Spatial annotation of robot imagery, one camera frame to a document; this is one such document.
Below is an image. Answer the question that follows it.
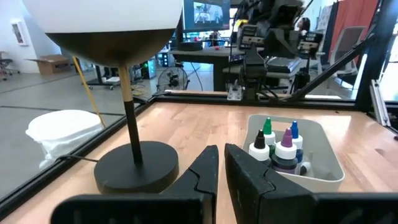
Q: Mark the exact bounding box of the brown cardboard box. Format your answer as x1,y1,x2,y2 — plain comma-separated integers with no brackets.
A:
26,54,72,75

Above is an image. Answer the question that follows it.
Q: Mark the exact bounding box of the black computer monitor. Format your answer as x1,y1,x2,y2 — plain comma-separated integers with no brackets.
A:
182,0,231,34

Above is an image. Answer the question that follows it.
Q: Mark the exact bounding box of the white globe table lamp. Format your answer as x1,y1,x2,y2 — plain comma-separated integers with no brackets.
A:
21,0,184,195

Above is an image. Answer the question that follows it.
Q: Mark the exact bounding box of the black floor fan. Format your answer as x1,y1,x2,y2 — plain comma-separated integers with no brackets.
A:
156,65,191,93

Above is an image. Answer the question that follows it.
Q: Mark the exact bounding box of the black lamp cable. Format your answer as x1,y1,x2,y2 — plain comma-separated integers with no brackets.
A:
55,154,100,164

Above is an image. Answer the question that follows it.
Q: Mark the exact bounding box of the large green food coloring bottle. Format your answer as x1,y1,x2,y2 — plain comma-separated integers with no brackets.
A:
262,117,277,156

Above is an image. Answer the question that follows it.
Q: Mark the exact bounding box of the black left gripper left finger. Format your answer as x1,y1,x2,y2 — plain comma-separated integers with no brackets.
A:
51,144,220,224

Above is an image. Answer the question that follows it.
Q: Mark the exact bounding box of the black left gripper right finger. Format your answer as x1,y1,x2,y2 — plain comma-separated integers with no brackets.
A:
224,143,398,224

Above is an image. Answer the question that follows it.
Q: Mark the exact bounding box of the black computer tower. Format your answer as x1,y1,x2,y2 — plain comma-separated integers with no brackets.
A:
140,58,158,80

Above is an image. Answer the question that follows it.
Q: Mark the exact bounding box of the large purple food coloring bottle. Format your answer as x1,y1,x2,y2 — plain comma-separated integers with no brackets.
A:
271,127,299,175

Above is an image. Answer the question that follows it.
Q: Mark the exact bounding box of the large black food coloring bottle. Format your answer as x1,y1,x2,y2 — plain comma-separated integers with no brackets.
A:
248,129,271,166

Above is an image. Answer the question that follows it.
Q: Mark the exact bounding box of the black backlit keyboard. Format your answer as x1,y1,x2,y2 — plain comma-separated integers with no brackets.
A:
266,57,303,74

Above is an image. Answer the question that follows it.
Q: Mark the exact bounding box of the grey office chair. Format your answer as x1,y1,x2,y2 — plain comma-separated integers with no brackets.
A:
328,26,368,90

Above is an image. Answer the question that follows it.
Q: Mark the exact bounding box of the small white-capped coloring bottle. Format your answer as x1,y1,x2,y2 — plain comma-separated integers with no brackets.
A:
298,161,312,175

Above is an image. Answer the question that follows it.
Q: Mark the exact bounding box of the black metal table frame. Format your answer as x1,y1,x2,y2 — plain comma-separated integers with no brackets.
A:
0,0,398,218

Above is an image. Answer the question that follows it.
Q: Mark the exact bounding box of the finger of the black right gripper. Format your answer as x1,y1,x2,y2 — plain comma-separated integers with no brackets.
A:
267,29,282,58
281,29,298,58

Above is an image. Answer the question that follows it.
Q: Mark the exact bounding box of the grey plastic tray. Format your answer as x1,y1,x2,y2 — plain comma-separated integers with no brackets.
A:
242,114,346,193

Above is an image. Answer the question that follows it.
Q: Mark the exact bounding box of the white wall frame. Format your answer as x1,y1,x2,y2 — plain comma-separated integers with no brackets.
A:
10,18,29,47

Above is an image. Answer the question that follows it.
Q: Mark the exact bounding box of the orange curtain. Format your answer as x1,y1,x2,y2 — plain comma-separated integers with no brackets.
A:
328,0,382,63

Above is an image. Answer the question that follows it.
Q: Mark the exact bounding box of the yellow hanging cable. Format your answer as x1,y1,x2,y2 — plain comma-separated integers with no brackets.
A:
72,55,107,129

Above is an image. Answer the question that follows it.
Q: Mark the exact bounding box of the silver aluminium rail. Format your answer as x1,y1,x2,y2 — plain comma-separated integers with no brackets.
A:
369,79,390,128

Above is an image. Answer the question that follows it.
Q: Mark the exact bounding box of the large blue food coloring bottle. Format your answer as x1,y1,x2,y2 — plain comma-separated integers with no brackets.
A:
289,120,304,164

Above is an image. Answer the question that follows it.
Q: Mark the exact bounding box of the person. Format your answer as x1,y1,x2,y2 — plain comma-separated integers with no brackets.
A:
297,17,312,35

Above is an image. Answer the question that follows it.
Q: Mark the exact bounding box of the grey desk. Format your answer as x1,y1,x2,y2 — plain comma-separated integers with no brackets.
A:
170,45,249,93

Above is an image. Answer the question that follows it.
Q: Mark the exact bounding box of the white lidded trash bin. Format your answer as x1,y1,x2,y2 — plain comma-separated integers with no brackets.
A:
25,109,104,169

